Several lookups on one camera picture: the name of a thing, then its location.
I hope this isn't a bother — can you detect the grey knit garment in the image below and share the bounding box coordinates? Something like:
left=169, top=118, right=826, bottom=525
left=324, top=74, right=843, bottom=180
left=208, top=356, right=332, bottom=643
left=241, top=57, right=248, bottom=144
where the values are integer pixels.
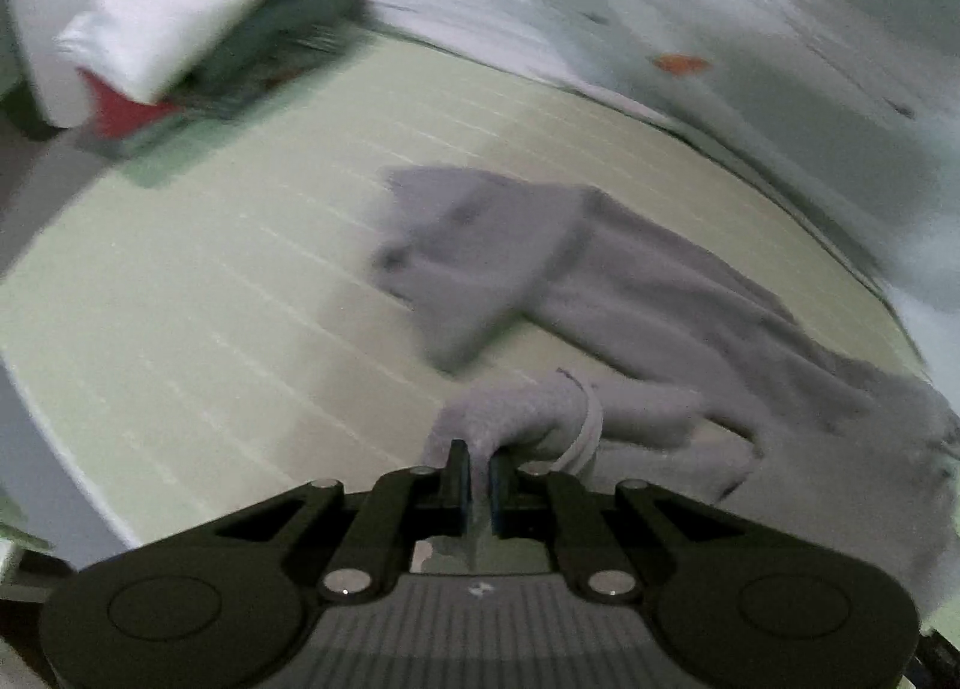
left=373, top=168, right=958, bottom=613

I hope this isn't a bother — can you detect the white carrot print storage bag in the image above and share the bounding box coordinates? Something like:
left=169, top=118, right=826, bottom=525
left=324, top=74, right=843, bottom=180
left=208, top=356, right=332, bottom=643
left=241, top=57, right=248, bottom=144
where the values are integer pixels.
left=376, top=0, right=958, bottom=374

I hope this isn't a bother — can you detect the green grid cutting mat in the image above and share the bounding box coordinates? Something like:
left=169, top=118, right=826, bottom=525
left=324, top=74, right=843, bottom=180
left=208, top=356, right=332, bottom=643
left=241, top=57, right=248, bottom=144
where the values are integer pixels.
left=2, top=38, right=921, bottom=544

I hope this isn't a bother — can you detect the dark and red clothes pile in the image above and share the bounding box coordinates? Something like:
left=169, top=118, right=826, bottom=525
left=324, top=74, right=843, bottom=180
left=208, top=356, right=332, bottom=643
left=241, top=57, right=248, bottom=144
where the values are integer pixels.
left=78, top=0, right=366, bottom=160

